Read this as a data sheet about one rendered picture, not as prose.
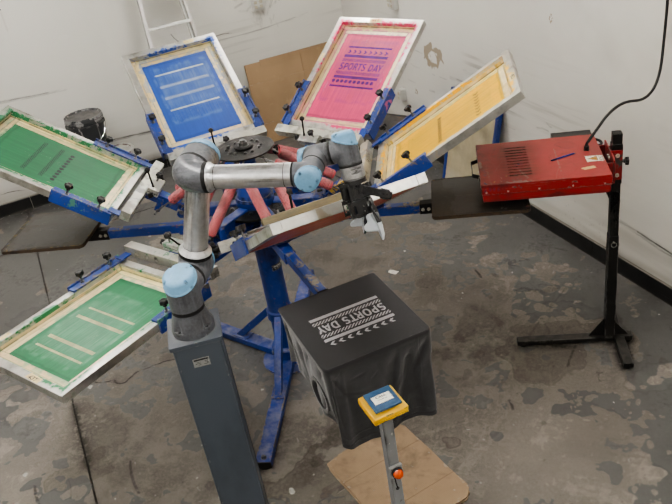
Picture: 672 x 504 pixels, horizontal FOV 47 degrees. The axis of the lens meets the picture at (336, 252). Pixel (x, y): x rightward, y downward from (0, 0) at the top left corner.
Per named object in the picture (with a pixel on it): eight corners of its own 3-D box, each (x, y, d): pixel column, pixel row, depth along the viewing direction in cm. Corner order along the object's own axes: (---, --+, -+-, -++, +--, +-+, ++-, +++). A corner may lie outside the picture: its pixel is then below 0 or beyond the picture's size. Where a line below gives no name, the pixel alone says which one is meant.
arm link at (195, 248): (170, 290, 273) (173, 150, 243) (184, 267, 285) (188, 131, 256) (204, 296, 272) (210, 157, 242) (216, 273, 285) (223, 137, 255)
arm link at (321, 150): (291, 158, 238) (325, 150, 235) (298, 143, 248) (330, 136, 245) (299, 181, 242) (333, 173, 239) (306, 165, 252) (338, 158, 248)
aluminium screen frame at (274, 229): (428, 181, 270) (424, 171, 270) (272, 235, 253) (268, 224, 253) (360, 214, 345) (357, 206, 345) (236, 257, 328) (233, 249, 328)
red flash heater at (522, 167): (600, 152, 387) (601, 130, 381) (620, 195, 348) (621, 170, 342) (476, 163, 397) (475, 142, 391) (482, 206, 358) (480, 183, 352)
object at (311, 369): (354, 426, 301) (342, 360, 284) (334, 435, 298) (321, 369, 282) (309, 363, 338) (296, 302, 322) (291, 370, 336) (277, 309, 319)
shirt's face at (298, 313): (429, 329, 294) (429, 328, 294) (325, 372, 281) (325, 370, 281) (372, 273, 333) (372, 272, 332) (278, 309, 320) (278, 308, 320)
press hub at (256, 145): (335, 363, 435) (293, 140, 367) (270, 389, 424) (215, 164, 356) (308, 328, 467) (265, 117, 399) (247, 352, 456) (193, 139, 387)
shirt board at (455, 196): (522, 185, 398) (522, 171, 393) (531, 224, 363) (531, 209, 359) (268, 207, 419) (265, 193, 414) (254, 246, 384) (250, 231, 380)
